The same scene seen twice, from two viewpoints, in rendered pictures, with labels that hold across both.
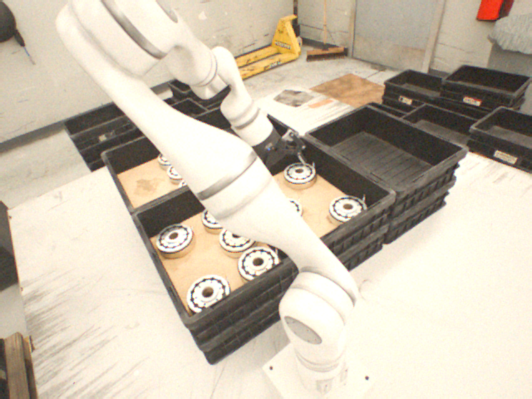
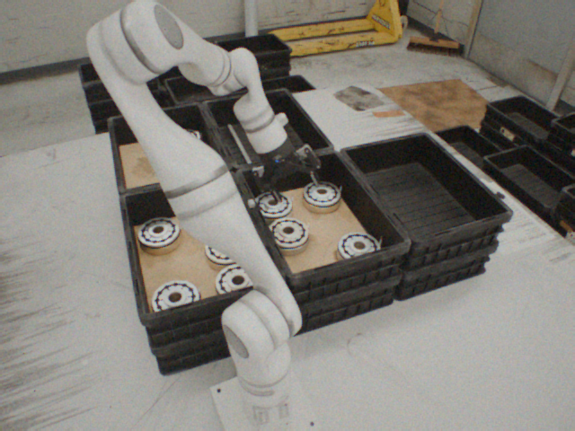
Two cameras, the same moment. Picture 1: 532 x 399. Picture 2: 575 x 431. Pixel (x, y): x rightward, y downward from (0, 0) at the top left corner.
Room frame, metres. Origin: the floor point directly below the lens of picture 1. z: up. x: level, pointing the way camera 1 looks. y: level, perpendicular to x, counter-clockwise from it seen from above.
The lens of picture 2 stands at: (-0.16, -0.13, 1.64)
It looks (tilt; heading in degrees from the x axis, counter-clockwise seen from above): 42 degrees down; 5
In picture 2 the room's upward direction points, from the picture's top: 1 degrees clockwise
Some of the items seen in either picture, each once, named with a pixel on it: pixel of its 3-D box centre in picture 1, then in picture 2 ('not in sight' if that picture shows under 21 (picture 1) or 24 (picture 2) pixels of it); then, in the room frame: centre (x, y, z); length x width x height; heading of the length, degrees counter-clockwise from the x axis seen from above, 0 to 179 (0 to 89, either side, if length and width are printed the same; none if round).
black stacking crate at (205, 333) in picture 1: (214, 246); (197, 252); (0.55, 0.14, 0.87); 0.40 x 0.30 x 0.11; 27
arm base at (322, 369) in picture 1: (319, 355); (265, 385); (0.23, -0.06, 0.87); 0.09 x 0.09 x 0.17; 24
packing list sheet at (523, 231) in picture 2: (433, 156); (496, 213); (0.97, -0.71, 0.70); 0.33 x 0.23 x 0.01; 30
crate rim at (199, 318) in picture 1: (209, 233); (194, 236); (0.55, 0.14, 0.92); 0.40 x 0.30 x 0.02; 27
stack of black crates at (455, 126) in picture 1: (434, 147); (523, 202); (1.53, -1.10, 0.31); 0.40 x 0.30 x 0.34; 30
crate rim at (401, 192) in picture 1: (379, 143); (420, 182); (0.81, -0.40, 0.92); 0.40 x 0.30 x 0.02; 27
